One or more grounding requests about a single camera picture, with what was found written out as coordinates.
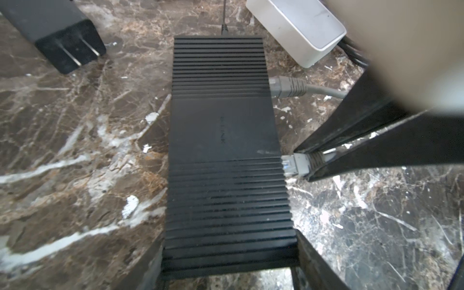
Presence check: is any black power adapter with plug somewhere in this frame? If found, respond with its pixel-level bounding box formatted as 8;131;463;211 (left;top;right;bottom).
1;0;106;74

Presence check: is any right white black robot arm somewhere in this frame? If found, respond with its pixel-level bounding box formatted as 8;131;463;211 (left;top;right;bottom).
296;1;464;181

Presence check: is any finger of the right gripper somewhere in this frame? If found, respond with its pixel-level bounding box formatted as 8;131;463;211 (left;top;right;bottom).
294;68;410;153
307;114;464;181

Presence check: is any grey ethernet cable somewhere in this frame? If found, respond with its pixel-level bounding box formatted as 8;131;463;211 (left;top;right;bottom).
269;75;349;100
281;152;327;178

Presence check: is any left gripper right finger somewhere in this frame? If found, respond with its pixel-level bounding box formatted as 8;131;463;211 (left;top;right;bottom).
291;230;350;290

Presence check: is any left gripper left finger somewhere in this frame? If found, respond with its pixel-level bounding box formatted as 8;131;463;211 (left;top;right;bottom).
116;236;165;290

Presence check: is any white rectangular device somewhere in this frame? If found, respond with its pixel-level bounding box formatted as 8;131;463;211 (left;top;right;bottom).
246;0;347;68

